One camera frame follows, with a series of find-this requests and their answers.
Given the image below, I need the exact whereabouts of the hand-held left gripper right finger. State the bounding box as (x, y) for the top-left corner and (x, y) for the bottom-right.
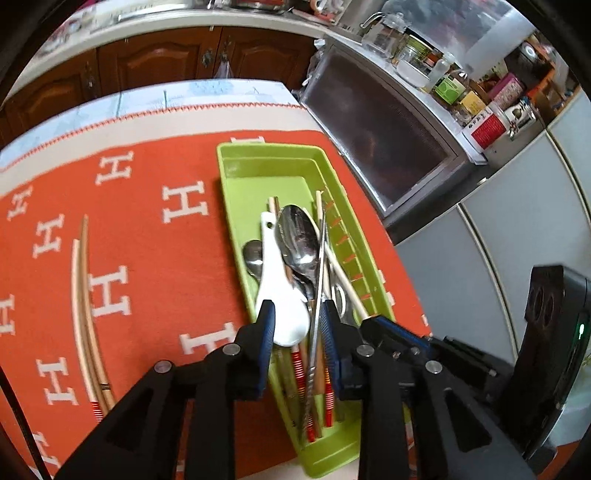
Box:
(321, 299), (539, 480)

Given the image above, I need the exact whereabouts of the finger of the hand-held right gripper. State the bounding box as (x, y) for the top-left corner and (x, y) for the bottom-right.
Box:
(359, 316), (444, 365)

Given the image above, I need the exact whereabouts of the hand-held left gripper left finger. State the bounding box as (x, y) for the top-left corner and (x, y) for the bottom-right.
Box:
(55, 299), (278, 480)

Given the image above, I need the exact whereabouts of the white ceramic spoon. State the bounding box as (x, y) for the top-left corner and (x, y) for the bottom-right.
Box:
(255, 211), (311, 348)

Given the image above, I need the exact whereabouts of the wooden chopstick striped end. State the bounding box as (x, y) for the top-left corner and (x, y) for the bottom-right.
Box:
(79, 215), (116, 409)
(268, 196), (306, 404)
(315, 190), (335, 428)

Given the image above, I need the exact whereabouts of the small steel spoon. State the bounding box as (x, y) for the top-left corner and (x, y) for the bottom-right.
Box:
(242, 239), (265, 281)

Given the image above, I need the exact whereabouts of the large steel spoon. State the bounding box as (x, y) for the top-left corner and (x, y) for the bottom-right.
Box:
(276, 204), (324, 305)

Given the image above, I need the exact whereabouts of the green plastic utensil tray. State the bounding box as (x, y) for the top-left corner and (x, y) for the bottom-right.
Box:
(216, 142), (398, 476)

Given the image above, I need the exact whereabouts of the white cabinet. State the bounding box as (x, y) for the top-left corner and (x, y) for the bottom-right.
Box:
(392, 85), (591, 370)

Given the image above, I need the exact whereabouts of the orange printed tablecloth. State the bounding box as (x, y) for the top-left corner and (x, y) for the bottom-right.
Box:
(0, 102), (432, 480)

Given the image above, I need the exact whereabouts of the steel countertop appliance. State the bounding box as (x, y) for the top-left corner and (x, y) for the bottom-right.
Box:
(298, 34), (490, 232)

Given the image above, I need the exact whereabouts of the red box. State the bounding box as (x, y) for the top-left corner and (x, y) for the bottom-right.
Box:
(462, 108), (506, 151)

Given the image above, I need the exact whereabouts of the yellow packet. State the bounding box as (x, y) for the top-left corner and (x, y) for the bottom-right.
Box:
(455, 92), (485, 123)

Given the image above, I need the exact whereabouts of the green labelled jar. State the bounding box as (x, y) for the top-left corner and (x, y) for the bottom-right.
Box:
(431, 71), (468, 104)

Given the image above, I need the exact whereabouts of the pink box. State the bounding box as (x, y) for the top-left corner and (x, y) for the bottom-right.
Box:
(487, 71), (527, 102)

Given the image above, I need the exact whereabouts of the glass teapot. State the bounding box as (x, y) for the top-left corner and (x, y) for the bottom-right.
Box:
(361, 11), (408, 58)

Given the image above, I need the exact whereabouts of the translucent plastic sheet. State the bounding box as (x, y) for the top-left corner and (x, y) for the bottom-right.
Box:
(383, 0), (541, 79)

